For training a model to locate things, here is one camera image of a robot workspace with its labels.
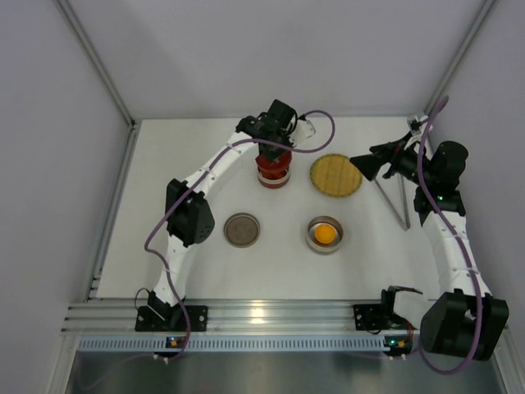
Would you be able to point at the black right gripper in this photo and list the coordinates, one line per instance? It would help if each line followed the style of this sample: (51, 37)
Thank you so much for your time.
(385, 156)

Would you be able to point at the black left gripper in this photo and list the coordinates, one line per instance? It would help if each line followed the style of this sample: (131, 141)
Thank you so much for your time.
(273, 149)

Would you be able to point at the red round lid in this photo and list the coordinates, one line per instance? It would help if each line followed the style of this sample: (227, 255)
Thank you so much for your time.
(277, 165)

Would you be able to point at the red-banded steel container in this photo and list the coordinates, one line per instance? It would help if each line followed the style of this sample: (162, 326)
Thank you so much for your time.
(273, 180)

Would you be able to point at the steel tongs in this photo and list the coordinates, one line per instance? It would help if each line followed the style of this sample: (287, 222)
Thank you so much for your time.
(400, 212)

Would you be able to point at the beige round lid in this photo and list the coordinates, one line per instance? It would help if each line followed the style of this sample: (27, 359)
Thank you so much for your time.
(241, 230)

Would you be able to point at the orange round fruit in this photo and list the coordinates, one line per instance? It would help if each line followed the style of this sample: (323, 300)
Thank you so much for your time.
(325, 233)

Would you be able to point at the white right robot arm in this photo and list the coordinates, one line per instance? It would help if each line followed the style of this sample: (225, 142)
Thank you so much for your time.
(466, 320)

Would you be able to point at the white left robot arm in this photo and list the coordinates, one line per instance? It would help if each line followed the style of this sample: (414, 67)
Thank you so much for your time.
(188, 220)

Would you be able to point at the round bamboo plate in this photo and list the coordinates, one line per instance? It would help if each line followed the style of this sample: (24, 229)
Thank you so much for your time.
(335, 176)

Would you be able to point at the beige-banded steel container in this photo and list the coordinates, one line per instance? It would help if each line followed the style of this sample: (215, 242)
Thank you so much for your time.
(320, 248)

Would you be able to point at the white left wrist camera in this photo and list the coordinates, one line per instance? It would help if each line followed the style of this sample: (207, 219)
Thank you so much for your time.
(303, 131)

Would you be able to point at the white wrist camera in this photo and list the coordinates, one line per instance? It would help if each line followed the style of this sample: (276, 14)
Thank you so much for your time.
(303, 131)
(416, 124)

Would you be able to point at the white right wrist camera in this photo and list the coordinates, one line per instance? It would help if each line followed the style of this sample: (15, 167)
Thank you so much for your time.
(416, 124)

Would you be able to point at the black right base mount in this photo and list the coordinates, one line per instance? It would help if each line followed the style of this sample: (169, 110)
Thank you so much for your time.
(375, 318)

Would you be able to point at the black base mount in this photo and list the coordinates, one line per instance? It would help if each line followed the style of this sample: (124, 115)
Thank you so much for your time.
(193, 318)
(375, 318)

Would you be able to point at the left aluminium frame post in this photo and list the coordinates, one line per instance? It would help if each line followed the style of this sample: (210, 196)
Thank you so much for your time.
(76, 27)

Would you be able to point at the aluminium frame post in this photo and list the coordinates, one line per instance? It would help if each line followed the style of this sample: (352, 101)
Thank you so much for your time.
(76, 27)
(474, 29)

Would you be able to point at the right aluminium frame post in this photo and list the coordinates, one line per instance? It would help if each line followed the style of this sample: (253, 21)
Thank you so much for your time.
(474, 29)

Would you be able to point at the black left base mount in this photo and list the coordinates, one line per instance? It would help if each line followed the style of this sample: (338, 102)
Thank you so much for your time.
(193, 318)

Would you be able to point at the aluminium rail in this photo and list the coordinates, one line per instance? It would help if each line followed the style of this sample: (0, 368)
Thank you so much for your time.
(260, 317)

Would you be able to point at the slotted cable duct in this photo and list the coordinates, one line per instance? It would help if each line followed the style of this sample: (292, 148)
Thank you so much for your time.
(244, 343)

